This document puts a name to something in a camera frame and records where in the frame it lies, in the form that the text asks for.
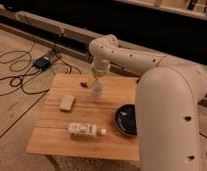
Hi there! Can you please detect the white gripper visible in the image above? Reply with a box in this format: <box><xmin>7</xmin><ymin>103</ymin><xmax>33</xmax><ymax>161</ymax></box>
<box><xmin>92</xmin><ymin>59</ymin><xmax>110</xmax><ymax>79</ymax></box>

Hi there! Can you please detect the white ceramic cup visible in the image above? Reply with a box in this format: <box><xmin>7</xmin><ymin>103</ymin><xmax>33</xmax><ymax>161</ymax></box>
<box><xmin>91</xmin><ymin>81</ymin><xmax>103</xmax><ymax>103</ymax></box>

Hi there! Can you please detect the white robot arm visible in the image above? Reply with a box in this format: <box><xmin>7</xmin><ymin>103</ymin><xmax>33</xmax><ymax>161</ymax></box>
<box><xmin>89</xmin><ymin>34</ymin><xmax>207</xmax><ymax>171</ymax></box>

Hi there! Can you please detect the black ceramic bowl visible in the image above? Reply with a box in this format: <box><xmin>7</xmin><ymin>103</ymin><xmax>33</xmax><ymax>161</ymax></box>
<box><xmin>114</xmin><ymin>104</ymin><xmax>137</xmax><ymax>136</ymax></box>

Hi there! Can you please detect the small red object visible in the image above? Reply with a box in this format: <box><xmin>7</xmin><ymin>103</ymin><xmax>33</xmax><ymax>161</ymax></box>
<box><xmin>80</xmin><ymin>82</ymin><xmax>88</xmax><ymax>88</ymax></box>

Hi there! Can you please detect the beige sponge block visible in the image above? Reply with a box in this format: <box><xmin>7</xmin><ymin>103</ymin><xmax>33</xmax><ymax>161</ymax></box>
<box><xmin>59</xmin><ymin>95</ymin><xmax>75</xmax><ymax>111</ymax></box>

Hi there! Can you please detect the blue power box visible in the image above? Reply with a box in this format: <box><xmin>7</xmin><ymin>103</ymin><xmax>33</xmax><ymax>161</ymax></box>
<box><xmin>33</xmin><ymin>57</ymin><xmax>51</xmax><ymax>71</ymax></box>

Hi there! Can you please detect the wooden table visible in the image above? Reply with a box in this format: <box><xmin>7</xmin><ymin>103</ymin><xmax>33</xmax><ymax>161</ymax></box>
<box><xmin>25</xmin><ymin>73</ymin><xmax>141</xmax><ymax>171</ymax></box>

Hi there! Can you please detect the white plastic bottle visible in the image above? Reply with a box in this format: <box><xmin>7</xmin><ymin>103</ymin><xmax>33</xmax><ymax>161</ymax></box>
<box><xmin>68</xmin><ymin>122</ymin><xmax>107</xmax><ymax>137</ymax></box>

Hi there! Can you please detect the black floor cable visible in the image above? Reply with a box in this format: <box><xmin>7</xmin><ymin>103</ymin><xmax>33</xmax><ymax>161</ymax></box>
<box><xmin>0</xmin><ymin>19</ymin><xmax>82</xmax><ymax>141</ymax></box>

